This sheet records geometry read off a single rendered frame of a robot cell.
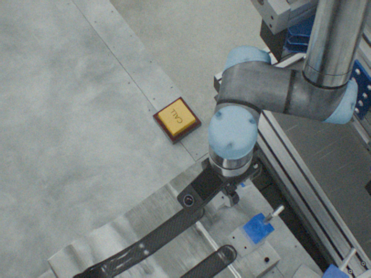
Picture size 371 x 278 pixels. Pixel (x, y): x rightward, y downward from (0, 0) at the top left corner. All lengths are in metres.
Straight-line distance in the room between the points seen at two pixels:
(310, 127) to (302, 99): 1.09
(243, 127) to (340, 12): 0.22
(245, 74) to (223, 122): 0.10
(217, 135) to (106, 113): 0.56
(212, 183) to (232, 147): 0.19
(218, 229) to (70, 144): 0.40
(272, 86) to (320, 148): 1.08
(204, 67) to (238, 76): 1.37
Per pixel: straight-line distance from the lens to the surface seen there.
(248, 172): 1.27
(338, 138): 2.21
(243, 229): 1.37
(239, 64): 1.14
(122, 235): 1.41
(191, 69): 2.50
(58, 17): 1.71
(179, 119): 1.53
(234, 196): 1.29
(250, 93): 1.12
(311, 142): 2.19
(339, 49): 1.06
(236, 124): 1.07
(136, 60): 1.63
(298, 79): 1.13
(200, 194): 1.25
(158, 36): 2.56
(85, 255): 1.37
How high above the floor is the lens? 2.26
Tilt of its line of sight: 71 degrees down
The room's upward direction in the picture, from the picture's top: 5 degrees counter-clockwise
